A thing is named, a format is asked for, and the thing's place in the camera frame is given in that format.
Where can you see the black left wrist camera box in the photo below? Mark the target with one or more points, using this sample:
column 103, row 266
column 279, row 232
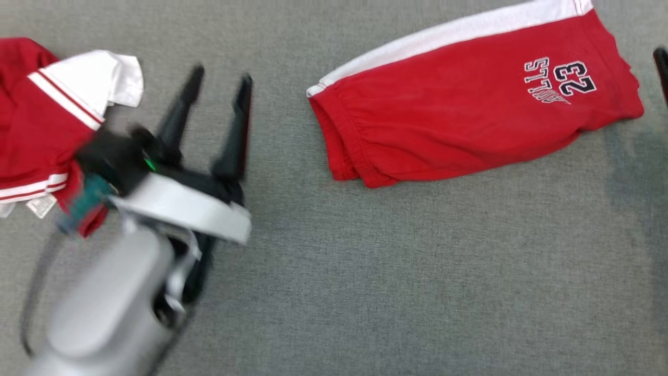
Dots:
column 112, row 154

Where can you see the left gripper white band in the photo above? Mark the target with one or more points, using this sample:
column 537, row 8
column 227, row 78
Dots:
column 193, row 209

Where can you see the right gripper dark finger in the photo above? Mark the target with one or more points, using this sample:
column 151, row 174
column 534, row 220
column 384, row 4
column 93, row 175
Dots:
column 664, row 70

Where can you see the red shirt with white sleeves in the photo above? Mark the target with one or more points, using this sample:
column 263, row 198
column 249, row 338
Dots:
column 36, row 130

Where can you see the red shorts with white stripe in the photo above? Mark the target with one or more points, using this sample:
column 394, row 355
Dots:
column 459, row 109

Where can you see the teal left camera connector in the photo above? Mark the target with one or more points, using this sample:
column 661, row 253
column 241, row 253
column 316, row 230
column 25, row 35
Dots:
column 86, row 203

